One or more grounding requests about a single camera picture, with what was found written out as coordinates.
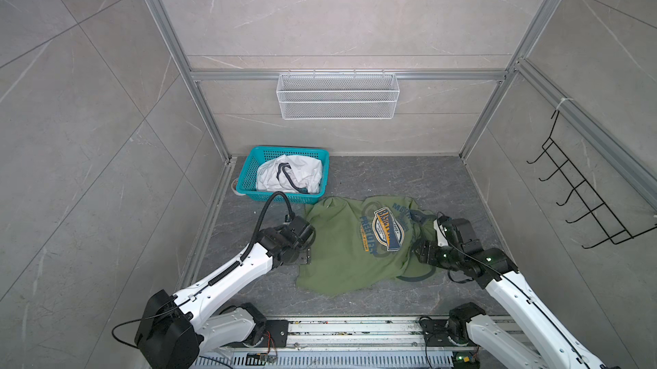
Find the green tank top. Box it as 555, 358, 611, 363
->
296, 196, 437, 296

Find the teal plastic basket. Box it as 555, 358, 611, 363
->
235, 146, 330, 204

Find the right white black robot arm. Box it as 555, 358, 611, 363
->
413, 213, 605, 368

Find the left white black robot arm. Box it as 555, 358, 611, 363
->
134, 216, 316, 368

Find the white tank top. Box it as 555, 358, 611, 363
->
256, 155, 323, 195

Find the roll of tape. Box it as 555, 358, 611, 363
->
231, 179, 243, 196

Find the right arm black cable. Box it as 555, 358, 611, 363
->
394, 212, 514, 285

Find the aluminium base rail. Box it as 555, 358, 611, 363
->
140, 316, 571, 369

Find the black wire hook rack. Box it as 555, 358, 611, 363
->
526, 111, 656, 249

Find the white wire mesh shelf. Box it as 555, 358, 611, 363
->
276, 73, 400, 120

